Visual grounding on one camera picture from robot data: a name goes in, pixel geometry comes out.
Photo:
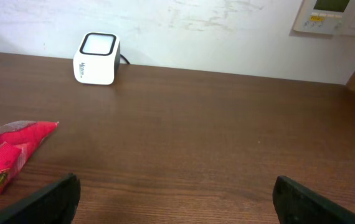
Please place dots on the red candy bag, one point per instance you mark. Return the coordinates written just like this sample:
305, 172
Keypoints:
18, 141

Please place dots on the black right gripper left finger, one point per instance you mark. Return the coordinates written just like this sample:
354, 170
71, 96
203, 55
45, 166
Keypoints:
54, 204

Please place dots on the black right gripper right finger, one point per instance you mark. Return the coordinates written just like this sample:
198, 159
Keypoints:
296, 204

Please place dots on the white barcode scanner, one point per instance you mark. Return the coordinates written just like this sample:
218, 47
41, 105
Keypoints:
97, 59

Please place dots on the wall thermostat panel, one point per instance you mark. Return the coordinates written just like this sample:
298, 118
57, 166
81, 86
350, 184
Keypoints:
327, 17

